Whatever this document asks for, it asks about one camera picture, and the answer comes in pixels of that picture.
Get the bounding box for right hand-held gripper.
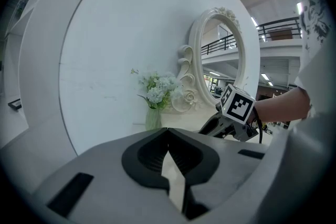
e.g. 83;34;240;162
198;83;259;143

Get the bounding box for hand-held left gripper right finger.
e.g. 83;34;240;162
167;127;269;220

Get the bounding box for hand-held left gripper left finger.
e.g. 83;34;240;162
31;127;185;224

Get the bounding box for person's right forearm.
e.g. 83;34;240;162
253;86;312;124

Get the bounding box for pale green glass vase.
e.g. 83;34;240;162
144;107;162;132

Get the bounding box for white artificial flower bunch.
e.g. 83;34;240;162
130;68;185;111

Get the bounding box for oval cream framed mirror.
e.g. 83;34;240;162
170;6;249;114

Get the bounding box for black balcony railing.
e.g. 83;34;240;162
258;16;303;42

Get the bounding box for white black-printed shirt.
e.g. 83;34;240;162
258;0;336;224

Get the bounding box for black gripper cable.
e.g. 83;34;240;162
251;110;265;145

